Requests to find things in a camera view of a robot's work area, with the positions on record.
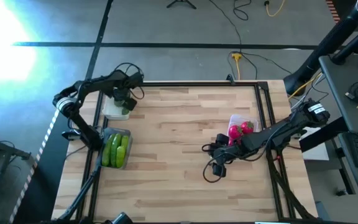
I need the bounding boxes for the yellow power plug cable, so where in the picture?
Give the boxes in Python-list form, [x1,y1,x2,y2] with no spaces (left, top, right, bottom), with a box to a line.
[231,52,244,81]

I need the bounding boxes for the black tower fan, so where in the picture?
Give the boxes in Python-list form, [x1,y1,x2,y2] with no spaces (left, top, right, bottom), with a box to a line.
[283,0,358,96]

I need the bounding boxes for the black tripod legs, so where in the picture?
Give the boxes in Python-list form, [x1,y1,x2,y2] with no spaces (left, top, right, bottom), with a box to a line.
[166,0,198,10]

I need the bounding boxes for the white floor cable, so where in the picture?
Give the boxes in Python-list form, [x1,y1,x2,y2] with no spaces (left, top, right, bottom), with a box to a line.
[290,77,323,108]

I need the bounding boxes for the grey translucent plastic bin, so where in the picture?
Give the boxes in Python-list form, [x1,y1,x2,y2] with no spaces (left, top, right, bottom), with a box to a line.
[99,127,134,170]

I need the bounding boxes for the black desk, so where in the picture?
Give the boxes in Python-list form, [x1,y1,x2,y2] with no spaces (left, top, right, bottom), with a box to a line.
[318,53,358,210]

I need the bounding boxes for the black arm cable sleeve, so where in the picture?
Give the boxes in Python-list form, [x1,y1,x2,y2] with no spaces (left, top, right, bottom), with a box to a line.
[265,146,315,220]
[57,149,104,222]

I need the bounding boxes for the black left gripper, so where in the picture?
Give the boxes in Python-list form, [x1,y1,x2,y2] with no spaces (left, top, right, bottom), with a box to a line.
[112,70,145,105]

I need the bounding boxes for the black right arm cable sleeve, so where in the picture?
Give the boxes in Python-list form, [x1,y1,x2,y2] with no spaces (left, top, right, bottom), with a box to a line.
[265,146,315,220]

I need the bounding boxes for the long dark green cucumber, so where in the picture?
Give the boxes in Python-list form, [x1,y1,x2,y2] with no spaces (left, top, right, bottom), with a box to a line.
[101,133,113,167]

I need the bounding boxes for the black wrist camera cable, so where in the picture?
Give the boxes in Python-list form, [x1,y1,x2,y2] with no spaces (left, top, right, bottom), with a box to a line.
[201,142,229,184]
[113,62,146,101]

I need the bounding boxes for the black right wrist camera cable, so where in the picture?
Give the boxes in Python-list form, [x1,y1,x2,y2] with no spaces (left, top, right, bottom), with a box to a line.
[201,142,229,184]

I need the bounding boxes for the white plastic bin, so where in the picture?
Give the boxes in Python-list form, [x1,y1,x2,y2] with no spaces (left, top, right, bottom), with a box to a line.
[101,94,131,121]

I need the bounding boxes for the black left wrist camera cable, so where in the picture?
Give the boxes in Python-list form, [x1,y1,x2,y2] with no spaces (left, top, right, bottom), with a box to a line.
[113,62,146,101]

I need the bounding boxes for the yellow floor cable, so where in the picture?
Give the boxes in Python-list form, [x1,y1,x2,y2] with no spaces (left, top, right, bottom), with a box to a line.
[264,0,287,18]

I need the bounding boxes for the black device with lens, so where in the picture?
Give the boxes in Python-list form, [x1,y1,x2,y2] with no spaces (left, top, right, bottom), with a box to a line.
[103,211,134,224]

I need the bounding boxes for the white box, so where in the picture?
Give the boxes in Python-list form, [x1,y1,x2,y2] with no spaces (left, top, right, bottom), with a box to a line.
[300,127,331,161]

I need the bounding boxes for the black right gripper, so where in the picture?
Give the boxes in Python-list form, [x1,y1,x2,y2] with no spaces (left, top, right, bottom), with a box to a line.
[208,133,246,166]

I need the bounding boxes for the black cabinet with striped tape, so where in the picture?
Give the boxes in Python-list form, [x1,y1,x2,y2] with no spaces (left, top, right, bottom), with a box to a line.
[11,96,80,224]

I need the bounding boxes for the thin black floor cable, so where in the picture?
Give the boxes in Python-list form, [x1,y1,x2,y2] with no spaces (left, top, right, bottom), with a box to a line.
[227,51,293,80]

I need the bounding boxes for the black pole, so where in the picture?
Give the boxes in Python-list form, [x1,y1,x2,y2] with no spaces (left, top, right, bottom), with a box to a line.
[331,20,358,65]

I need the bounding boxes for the yellow cable by fan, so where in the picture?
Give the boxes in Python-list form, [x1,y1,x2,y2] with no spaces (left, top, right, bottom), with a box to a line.
[287,72,323,100]

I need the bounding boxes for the black left arm cable sleeve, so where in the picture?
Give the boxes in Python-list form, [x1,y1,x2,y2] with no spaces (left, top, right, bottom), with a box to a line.
[57,149,104,222]

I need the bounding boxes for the black aluminium table frame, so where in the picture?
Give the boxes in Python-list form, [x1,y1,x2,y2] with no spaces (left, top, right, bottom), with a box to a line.
[75,81,315,222]

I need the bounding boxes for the long black floor cable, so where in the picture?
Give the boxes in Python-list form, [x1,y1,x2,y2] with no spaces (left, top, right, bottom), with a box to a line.
[208,0,243,54]

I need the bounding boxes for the clear plastic bin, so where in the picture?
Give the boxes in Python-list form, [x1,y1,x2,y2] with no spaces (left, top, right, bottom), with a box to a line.
[226,114,259,147]

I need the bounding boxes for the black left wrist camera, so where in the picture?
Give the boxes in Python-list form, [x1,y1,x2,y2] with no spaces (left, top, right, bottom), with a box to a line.
[123,98,138,112]

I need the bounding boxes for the coiled black floor cable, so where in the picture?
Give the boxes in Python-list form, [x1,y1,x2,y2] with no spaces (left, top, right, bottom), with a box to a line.
[232,0,253,22]

